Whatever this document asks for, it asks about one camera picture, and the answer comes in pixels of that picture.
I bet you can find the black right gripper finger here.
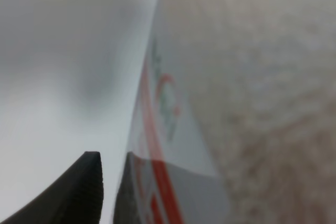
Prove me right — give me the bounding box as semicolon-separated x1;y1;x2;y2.
2;152;104;224

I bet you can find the clear plastic drink bottle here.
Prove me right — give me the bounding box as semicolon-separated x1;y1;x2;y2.
112;0;336;224

